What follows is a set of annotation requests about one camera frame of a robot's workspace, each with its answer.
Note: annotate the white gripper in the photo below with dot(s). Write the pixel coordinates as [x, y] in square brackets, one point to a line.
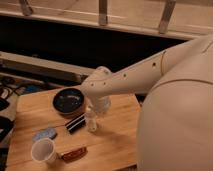
[100, 105]

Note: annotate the small clear plastic bottle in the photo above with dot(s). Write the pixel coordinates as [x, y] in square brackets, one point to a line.
[90, 120]

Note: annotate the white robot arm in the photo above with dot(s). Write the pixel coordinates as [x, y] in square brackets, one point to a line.
[175, 125]

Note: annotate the black striped box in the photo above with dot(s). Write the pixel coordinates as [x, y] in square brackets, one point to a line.
[75, 124]

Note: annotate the black bowl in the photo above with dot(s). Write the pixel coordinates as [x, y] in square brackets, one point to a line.
[68, 100]

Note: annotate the brown snack bar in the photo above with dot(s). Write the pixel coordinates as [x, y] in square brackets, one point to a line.
[74, 154]

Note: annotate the wooden table board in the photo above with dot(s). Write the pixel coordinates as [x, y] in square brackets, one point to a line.
[111, 147]

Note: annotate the metal railing frame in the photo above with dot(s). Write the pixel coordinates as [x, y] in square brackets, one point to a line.
[178, 18]

